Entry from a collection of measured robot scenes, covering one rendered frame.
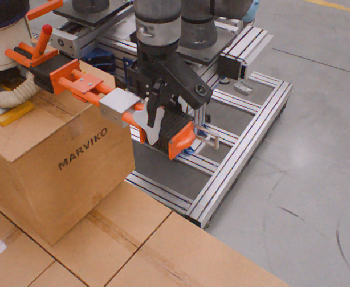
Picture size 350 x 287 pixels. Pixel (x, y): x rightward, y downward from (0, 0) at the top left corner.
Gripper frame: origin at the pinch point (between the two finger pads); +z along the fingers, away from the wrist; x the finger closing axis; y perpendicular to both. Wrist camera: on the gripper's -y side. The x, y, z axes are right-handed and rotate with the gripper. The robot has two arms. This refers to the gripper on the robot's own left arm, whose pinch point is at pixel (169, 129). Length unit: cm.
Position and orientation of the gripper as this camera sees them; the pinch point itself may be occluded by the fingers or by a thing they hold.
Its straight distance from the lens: 76.2
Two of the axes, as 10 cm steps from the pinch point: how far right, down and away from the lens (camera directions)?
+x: -6.0, 5.6, -5.7
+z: 0.0, 7.2, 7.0
